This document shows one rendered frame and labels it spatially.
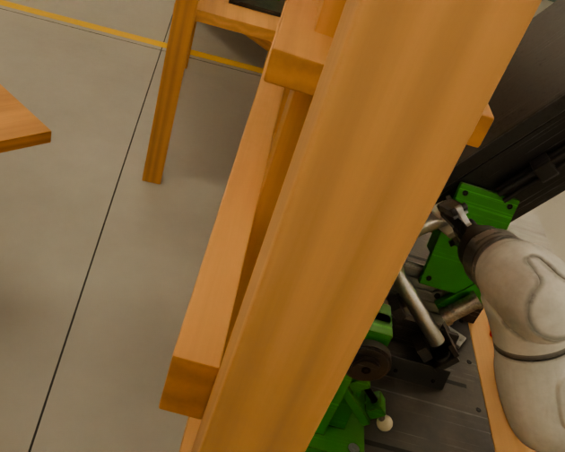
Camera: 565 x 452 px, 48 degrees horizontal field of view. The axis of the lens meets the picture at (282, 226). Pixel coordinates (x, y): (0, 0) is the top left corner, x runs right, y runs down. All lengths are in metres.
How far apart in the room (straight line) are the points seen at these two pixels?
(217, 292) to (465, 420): 0.70
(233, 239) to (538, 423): 0.46
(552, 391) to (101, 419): 1.57
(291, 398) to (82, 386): 1.74
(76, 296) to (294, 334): 2.06
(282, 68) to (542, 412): 0.54
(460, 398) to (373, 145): 0.99
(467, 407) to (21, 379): 1.45
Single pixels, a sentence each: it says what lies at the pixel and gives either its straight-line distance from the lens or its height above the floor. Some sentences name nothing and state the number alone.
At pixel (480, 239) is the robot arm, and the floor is 1.33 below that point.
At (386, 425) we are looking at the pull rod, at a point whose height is 0.95.
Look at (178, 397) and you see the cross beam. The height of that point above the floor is 1.21.
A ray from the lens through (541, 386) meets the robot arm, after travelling 0.88.
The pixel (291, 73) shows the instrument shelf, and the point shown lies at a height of 1.52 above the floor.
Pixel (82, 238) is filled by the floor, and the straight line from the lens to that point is 2.77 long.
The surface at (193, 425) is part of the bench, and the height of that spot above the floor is 0.88.
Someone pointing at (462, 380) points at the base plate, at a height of 0.90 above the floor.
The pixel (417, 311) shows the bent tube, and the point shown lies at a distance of 1.22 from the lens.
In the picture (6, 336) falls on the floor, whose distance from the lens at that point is 2.37.
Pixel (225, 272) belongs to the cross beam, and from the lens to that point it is 0.77.
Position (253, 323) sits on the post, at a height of 1.44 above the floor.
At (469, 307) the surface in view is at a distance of 1.25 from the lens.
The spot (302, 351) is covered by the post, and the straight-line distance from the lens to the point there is 0.50.
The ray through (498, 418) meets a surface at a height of 0.90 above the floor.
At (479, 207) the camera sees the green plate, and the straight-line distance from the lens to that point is 1.21.
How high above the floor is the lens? 1.77
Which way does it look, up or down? 35 degrees down
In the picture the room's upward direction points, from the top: 20 degrees clockwise
